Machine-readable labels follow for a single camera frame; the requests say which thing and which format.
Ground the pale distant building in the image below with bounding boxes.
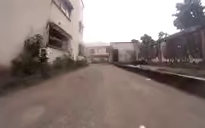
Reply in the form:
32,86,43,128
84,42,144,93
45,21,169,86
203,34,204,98
84,44,111,63

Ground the small white building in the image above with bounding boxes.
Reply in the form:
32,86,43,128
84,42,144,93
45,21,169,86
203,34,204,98
108,41,140,64

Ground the grey asphalt road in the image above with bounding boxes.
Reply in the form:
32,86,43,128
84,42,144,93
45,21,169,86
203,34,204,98
0,63,205,128

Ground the group of small trees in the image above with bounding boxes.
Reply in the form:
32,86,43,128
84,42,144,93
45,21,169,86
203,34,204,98
130,31,169,62

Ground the row of bushes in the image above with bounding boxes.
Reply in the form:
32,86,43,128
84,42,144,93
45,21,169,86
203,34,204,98
10,33,90,78

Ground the raised pavement strip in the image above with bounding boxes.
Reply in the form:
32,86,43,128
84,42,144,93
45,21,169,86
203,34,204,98
126,63,205,81

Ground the pale tall building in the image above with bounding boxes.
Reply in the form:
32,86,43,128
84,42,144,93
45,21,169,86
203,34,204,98
0,0,86,69

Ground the large dark tree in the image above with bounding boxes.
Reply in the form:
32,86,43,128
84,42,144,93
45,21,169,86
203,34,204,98
172,0,205,32

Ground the low concrete kerb wall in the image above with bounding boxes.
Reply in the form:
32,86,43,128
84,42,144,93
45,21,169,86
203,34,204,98
112,62,205,102

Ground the dark long wall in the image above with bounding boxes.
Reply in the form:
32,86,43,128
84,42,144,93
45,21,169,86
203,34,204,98
159,20,205,65

